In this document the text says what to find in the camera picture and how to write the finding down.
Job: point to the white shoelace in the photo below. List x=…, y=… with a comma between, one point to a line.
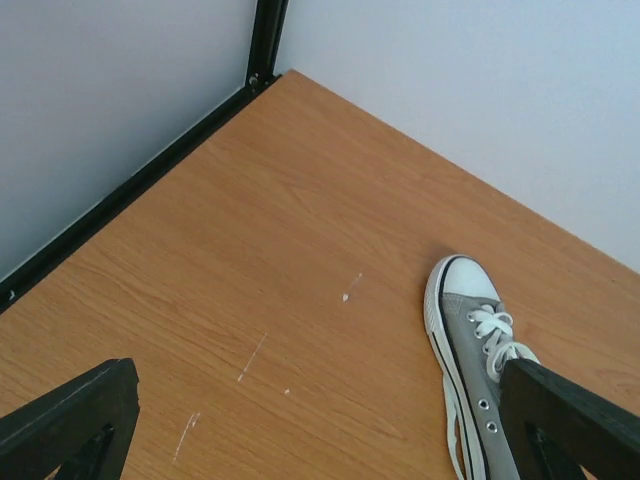
x=473, y=348

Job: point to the black aluminium frame post left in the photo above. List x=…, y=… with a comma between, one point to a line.
x=268, y=25

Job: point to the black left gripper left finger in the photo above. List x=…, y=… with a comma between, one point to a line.
x=81, y=430

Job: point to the grey canvas sneaker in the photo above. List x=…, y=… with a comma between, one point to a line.
x=456, y=282

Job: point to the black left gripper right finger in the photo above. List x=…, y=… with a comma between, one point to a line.
x=557, y=429

